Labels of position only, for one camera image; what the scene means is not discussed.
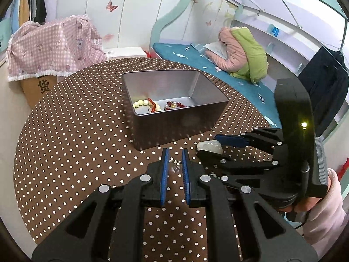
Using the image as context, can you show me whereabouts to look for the red bead bracelet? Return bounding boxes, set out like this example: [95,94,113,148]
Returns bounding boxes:
[163,100,187,111]

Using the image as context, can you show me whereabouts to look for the cream bead bracelet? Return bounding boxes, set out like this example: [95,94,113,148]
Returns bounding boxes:
[132,99,162,113]

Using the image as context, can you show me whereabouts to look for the red cord knot charm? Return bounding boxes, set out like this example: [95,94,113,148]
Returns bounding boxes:
[147,98,161,113]

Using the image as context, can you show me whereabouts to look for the pink sleeve right forearm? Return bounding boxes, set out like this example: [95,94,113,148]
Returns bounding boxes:
[303,168,348,258]

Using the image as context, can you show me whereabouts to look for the person's right hand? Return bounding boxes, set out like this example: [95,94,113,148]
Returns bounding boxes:
[293,197,323,213]

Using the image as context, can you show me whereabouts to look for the teal bed mattress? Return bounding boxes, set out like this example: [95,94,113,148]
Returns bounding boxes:
[153,43,281,128]

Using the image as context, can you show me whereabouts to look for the grey metal tin box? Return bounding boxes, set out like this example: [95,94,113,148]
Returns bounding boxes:
[122,70,229,150]

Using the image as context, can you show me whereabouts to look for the pink and green quilt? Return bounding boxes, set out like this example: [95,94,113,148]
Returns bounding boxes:
[205,27,269,84]

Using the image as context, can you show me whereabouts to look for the brown polka dot tablecloth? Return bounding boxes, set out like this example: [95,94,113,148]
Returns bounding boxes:
[12,57,282,262]

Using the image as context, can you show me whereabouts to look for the white pillow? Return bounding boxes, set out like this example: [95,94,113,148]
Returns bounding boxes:
[204,41,228,60]

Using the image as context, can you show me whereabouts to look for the dark hanging garment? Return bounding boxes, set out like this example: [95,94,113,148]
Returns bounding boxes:
[298,46,348,137]

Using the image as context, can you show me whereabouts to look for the blue box on shelf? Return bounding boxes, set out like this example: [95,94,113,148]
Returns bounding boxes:
[271,27,279,37]

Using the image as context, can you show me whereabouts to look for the white flat box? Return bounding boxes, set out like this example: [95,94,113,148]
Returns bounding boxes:
[104,47,147,60]

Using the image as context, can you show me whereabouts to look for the cardboard box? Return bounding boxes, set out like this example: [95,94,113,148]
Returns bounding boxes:
[20,75,57,109]

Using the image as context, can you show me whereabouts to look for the pink checked cloth cover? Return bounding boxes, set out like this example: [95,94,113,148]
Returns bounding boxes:
[6,14,107,82]

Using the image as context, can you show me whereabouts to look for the hanging clothes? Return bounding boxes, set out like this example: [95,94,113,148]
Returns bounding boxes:
[1,0,47,38]

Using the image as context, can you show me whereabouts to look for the pink butterfly wall sticker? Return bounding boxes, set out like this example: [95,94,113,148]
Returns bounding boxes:
[106,0,118,12]

